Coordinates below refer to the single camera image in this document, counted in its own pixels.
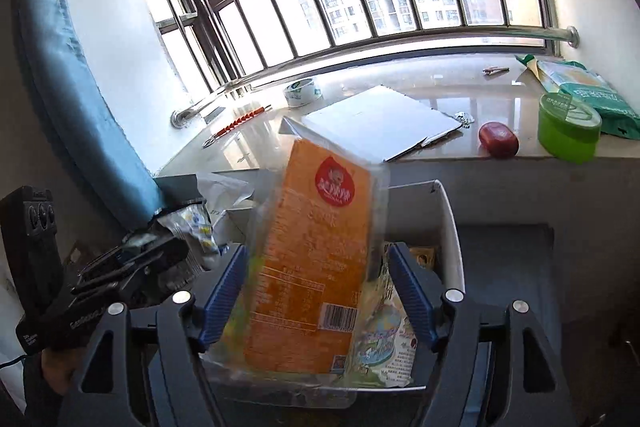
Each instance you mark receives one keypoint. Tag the green round container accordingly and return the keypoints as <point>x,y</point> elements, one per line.
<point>567,137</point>

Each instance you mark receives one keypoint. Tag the small metal clip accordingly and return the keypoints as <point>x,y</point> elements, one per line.
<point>495,70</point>

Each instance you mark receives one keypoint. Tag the white tissue pack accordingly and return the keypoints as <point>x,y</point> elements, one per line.
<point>220,192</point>

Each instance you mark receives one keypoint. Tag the person's left hand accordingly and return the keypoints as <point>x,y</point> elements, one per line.
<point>57,369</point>

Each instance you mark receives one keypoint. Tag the metal window guard rail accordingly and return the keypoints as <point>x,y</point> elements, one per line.
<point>560,34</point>

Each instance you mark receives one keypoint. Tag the clear tape roll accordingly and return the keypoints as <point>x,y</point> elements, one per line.
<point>310,99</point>

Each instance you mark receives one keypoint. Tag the white cardboard box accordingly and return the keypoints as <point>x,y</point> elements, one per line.
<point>450,247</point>

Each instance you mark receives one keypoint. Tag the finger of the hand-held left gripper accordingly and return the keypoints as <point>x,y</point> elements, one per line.
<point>155,277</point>
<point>125,257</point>

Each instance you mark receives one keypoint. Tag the red beaded stick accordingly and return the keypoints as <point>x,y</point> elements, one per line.
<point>240,122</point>

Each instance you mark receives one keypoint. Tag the pile of mixed snack bags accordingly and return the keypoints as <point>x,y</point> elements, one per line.
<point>385,342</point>

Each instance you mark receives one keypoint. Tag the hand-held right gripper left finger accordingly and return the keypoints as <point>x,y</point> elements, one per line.
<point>225,297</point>

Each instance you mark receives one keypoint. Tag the orange snack packet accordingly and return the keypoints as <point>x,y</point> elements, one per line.
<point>310,257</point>

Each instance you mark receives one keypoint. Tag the green plastic bag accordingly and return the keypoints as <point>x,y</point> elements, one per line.
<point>600,97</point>

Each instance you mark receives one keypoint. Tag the red oval object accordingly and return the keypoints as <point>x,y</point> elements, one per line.
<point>497,139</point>

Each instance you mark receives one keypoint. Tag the blue curtain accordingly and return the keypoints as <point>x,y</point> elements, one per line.
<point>75,82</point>

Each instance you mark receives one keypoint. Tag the small clear snack packet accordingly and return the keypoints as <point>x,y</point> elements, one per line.
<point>195,227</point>

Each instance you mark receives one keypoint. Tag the white cardboard sheet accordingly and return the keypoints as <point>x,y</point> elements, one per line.
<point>380,122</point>

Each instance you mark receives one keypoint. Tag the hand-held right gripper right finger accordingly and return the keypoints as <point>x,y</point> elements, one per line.
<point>412,297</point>

